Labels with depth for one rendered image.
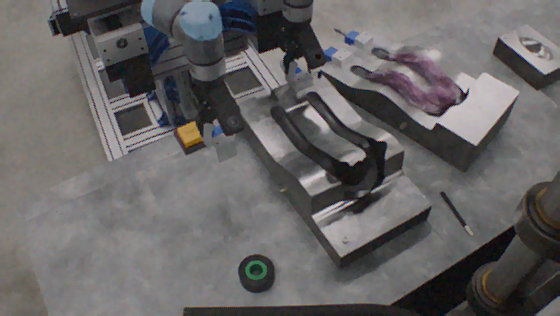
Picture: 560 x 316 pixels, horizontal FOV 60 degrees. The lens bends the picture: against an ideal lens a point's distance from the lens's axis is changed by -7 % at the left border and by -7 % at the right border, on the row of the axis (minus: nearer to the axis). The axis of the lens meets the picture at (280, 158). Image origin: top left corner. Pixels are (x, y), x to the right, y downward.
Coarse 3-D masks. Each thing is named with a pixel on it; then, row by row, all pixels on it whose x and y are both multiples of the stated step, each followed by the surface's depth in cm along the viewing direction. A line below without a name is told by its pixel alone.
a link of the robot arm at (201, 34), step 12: (180, 12) 94; (192, 12) 93; (204, 12) 93; (216, 12) 94; (180, 24) 95; (192, 24) 92; (204, 24) 93; (216, 24) 95; (180, 36) 97; (192, 36) 94; (204, 36) 94; (216, 36) 96; (192, 48) 97; (204, 48) 97; (216, 48) 98; (192, 60) 100; (204, 60) 99; (216, 60) 100
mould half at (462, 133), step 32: (352, 64) 150; (384, 64) 149; (448, 64) 146; (352, 96) 147; (384, 96) 137; (480, 96) 134; (512, 96) 134; (416, 128) 136; (448, 128) 127; (480, 128) 127; (448, 160) 134
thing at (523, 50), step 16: (512, 32) 158; (528, 32) 158; (496, 48) 159; (512, 48) 153; (528, 48) 157; (544, 48) 155; (512, 64) 156; (528, 64) 150; (544, 64) 148; (528, 80) 152; (544, 80) 148
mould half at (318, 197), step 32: (288, 96) 138; (256, 128) 131; (320, 128) 131; (352, 128) 130; (288, 160) 123; (352, 160) 118; (288, 192) 126; (320, 192) 113; (384, 192) 122; (416, 192) 121; (320, 224) 116; (352, 224) 116; (384, 224) 116; (416, 224) 122; (352, 256) 114
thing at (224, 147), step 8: (216, 128) 124; (216, 136) 120; (224, 136) 120; (216, 144) 119; (224, 144) 119; (232, 144) 120; (216, 152) 119; (224, 152) 120; (232, 152) 122; (224, 160) 122
